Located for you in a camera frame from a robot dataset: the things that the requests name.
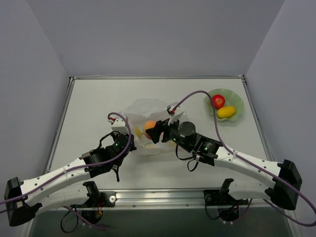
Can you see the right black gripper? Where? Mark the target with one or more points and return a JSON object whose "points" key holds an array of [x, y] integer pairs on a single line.
{"points": [[162, 129]]}

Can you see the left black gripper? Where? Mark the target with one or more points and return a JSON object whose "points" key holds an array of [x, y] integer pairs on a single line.
{"points": [[131, 144]]}

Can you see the orange fake peach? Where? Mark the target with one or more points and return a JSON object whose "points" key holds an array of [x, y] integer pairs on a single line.
{"points": [[148, 125]]}

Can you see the pale yellow fake pear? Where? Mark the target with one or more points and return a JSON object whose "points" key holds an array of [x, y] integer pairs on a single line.
{"points": [[137, 132]]}

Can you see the white plastic bag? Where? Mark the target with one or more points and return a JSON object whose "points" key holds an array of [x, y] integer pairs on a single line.
{"points": [[141, 111]]}

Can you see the red fake apple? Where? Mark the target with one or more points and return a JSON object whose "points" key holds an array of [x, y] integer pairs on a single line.
{"points": [[218, 101]]}

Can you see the yellow fake mango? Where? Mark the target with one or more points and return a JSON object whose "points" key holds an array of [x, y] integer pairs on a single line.
{"points": [[226, 112]]}

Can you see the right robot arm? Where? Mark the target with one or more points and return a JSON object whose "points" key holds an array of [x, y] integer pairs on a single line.
{"points": [[278, 182]]}

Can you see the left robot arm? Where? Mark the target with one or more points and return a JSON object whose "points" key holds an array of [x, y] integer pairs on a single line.
{"points": [[69, 185]]}

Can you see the green wavy glass bowl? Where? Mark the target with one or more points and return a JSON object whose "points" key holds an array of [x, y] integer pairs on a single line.
{"points": [[225, 104]]}

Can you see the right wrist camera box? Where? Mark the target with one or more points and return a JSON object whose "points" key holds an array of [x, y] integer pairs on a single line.
{"points": [[175, 112]]}

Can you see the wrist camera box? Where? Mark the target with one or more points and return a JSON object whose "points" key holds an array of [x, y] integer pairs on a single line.
{"points": [[119, 124], [175, 112]]}

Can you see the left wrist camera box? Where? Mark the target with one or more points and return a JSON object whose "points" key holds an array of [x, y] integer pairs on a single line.
{"points": [[119, 124]]}

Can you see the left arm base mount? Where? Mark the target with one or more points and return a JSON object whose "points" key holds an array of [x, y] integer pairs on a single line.
{"points": [[96, 199]]}

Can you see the aluminium front rail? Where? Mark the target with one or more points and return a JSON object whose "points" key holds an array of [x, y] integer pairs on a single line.
{"points": [[160, 199]]}

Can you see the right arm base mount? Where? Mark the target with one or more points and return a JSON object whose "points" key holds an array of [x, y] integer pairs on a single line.
{"points": [[229, 209]]}

